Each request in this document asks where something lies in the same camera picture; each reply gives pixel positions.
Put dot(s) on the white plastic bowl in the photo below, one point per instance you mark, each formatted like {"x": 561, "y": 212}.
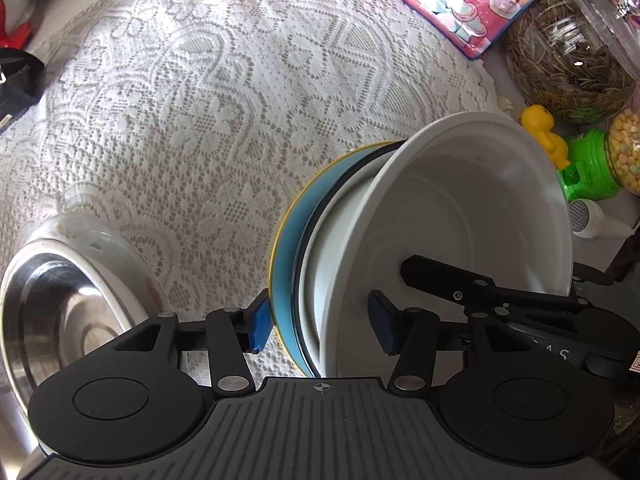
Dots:
{"x": 450, "y": 210}

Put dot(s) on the blue enamel bowl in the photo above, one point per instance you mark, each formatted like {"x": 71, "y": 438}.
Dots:
{"x": 287, "y": 270}

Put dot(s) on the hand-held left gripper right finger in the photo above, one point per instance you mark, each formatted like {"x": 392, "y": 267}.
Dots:
{"x": 381, "y": 320}

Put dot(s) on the black printed bag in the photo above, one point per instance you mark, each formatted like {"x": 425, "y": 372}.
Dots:
{"x": 17, "y": 85}

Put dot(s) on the sunflower seed jar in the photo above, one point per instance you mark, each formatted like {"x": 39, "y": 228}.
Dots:
{"x": 565, "y": 75}

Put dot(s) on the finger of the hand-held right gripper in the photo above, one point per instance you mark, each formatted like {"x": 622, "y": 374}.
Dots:
{"x": 592, "y": 274}
{"x": 475, "y": 292}

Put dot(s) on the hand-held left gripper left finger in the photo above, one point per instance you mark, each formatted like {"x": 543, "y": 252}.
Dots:
{"x": 260, "y": 322}

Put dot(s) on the small white hair dryer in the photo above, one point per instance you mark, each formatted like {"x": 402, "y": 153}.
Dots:
{"x": 595, "y": 222}

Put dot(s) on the yellow duck toy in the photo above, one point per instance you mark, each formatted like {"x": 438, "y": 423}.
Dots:
{"x": 537, "y": 120}

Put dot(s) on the green candy dispenser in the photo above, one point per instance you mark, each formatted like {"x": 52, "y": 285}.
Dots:
{"x": 590, "y": 160}

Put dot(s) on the white lace tablecloth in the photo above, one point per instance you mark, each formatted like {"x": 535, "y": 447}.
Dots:
{"x": 200, "y": 110}

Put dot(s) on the stainless steel bowl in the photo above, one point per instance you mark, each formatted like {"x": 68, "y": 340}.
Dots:
{"x": 50, "y": 310}

